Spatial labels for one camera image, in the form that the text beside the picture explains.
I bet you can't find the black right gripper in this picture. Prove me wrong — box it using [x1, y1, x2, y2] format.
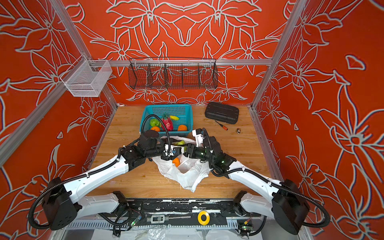
[178, 143, 216, 165]

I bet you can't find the orange fruit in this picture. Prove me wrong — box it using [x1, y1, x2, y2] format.
[151, 126, 161, 132]
[178, 125, 188, 132]
[172, 158, 181, 167]

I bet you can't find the white plastic bag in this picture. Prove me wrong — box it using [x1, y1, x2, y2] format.
[153, 155, 210, 193]

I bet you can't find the red dragon fruit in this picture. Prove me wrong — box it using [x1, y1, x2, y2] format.
[162, 114, 174, 131]

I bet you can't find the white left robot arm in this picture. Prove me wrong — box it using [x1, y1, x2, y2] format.
[42, 135, 187, 231]

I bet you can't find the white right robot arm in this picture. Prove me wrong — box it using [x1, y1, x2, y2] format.
[182, 137, 310, 235]

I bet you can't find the teal plastic basket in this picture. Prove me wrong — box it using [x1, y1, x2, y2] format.
[139, 104, 193, 137]

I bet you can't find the yellow banana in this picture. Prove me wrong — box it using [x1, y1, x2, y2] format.
[170, 116, 180, 121]

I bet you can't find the black plastic tool case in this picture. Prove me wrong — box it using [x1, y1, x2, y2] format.
[205, 102, 239, 125]

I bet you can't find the yellow tape roll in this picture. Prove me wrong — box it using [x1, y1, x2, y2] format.
[198, 211, 211, 226]

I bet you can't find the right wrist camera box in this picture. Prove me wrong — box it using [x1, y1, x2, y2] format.
[192, 129, 205, 147]

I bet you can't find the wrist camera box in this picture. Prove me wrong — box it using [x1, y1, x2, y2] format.
[192, 129, 205, 147]
[138, 130, 160, 149]

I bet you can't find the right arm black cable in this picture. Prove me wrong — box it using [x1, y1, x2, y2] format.
[201, 127, 331, 229]

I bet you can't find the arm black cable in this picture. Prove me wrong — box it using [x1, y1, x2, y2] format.
[27, 113, 172, 230]
[201, 127, 331, 229]

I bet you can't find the red handled screwdriver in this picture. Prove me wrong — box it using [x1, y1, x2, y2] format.
[215, 120, 228, 131]

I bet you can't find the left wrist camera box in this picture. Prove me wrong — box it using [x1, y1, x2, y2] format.
[138, 130, 160, 149]

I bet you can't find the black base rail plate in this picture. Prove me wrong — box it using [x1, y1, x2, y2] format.
[114, 198, 261, 217]

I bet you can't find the black wire wall basket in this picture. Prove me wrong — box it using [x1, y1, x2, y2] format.
[128, 58, 219, 90]

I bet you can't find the white wire wall basket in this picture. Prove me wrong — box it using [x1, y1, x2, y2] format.
[60, 55, 112, 97]

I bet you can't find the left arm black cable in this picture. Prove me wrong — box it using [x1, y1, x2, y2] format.
[27, 113, 172, 230]

